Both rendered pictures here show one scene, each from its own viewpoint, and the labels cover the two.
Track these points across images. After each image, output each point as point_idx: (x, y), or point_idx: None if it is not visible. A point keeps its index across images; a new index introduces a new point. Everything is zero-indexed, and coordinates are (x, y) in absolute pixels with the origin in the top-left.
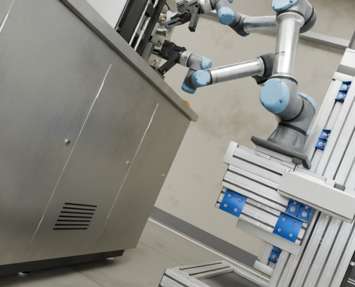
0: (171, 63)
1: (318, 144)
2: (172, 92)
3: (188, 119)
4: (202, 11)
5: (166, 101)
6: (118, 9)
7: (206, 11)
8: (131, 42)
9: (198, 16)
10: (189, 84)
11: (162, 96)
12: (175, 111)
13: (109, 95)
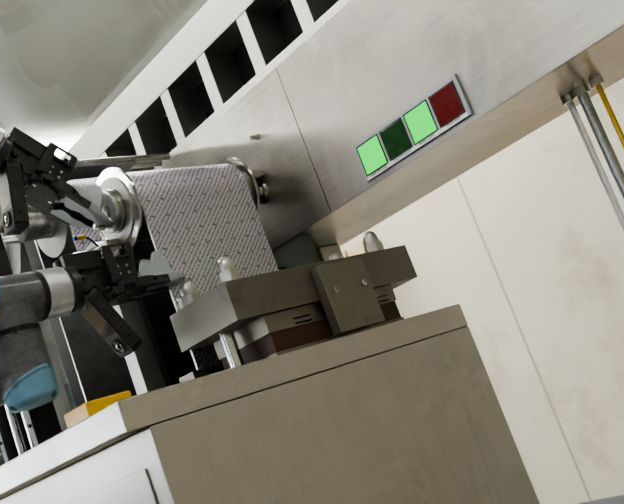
0: (91, 321)
1: None
2: None
3: (132, 439)
4: None
5: (15, 497)
6: (66, 344)
7: None
8: (12, 428)
9: (4, 183)
10: (45, 365)
11: (0, 502)
12: (58, 485)
13: None
